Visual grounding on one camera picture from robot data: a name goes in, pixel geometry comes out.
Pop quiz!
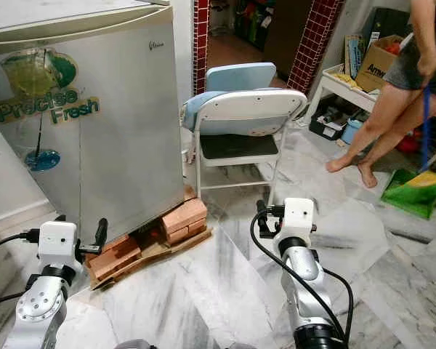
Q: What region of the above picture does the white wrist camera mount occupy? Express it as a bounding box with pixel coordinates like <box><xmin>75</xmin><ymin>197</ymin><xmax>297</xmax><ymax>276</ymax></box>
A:
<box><xmin>37</xmin><ymin>220</ymin><xmax>79</xmax><ymax>271</ymax></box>
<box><xmin>283</xmin><ymin>198</ymin><xmax>316</xmax><ymax>239</ymax></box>

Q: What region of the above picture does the blue broom handle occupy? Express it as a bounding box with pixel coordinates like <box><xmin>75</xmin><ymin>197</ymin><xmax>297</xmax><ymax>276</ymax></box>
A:
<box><xmin>420</xmin><ymin>80</ymin><xmax>434</xmax><ymax>174</ymax></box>

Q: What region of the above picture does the adult in grey shorts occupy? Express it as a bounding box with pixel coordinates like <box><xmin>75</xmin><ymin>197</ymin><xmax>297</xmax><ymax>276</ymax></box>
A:
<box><xmin>325</xmin><ymin>0</ymin><xmax>436</xmax><ymax>190</ymax></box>

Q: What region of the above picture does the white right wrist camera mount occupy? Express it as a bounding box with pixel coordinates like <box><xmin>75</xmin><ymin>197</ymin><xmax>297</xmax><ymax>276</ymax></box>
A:
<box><xmin>283</xmin><ymin>198</ymin><xmax>316</xmax><ymax>239</ymax></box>

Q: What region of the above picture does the red brick stack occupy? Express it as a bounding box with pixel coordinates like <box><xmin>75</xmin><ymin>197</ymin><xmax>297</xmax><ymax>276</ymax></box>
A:
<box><xmin>160</xmin><ymin>198</ymin><xmax>209</xmax><ymax>245</ymax></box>
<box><xmin>86</xmin><ymin>234</ymin><xmax>142</xmax><ymax>283</ymax></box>

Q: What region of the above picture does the brown cardboard box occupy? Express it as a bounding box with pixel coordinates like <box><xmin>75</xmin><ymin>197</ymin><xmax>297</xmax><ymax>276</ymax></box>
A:
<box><xmin>355</xmin><ymin>34</ymin><xmax>404</xmax><ymax>93</ymax></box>

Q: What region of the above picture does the green dustpan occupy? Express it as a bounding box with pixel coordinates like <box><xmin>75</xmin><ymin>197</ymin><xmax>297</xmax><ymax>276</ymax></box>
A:
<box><xmin>381</xmin><ymin>169</ymin><xmax>436</xmax><ymax>220</ymax></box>

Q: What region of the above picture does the light blue plastic container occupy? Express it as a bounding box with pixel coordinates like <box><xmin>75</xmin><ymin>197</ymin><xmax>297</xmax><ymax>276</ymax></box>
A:
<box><xmin>342</xmin><ymin>116</ymin><xmax>368</xmax><ymax>145</ymax></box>

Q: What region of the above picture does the red plastic basin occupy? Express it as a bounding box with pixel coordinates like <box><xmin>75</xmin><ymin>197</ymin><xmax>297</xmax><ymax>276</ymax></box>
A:
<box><xmin>396</xmin><ymin>131</ymin><xmax>422</xmax><ymax>153</ymax></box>

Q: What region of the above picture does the white shelf rack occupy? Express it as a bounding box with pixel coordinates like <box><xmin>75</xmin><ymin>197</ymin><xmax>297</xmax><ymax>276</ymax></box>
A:
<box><xmin>307</xmin><ymin>64</ymin><xmax>436</xmax><ymax>146</ymax></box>

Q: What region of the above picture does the black flat board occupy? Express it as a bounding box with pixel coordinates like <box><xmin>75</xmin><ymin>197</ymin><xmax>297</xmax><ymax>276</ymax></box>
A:
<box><xmin>367</xmin><ymin>7</ymin><xmax>419</xmax><ymax>44</ymax></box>

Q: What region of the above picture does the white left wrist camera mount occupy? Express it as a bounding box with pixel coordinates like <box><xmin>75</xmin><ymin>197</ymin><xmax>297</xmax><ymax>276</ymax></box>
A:
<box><xmin>37</xmin><ymin>220</ymin><xmax>79</xmax><ymax>271</ymax></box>

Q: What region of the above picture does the round blue sticker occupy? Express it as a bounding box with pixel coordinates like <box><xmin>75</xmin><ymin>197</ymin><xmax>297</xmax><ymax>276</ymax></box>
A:
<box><xmin>25</xmin><ymin>149</ymin><xmax>61</xmax><ymax>173</ymax></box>

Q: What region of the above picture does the silver fridge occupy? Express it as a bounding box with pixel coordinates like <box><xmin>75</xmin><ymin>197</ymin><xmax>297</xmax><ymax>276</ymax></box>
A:
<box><xmin>0</xmin><ymin>0</ymin><xmax>187</xmax><ymax>244</ymax></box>

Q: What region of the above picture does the blue printed flat box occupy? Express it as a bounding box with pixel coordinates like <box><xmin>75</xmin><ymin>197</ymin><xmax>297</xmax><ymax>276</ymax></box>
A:
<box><xmin>345</xmin><ymin>34</ymin><xmax>366</xmax><ymax>77</ymax></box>

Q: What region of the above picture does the black storage crate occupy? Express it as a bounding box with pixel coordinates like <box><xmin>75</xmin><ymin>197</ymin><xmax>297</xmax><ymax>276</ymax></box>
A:
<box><xmin>309</xmin><ymin>102</ymin><xmax>350</xmax><ymax>140</ymax></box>

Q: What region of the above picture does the light blue plastic chair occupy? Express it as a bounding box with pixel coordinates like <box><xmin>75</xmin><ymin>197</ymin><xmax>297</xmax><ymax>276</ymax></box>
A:
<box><xmin>182</xmin><ymin>63</ymin><xmax>291</xmax><ymax>139</ymax></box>

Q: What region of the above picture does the white folding chair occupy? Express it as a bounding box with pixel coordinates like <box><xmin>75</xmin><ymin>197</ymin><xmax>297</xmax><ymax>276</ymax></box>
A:
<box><xmin>183</xmin><ymin>89</ymin><xmax>309</xmax><ymax>208</ymax></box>

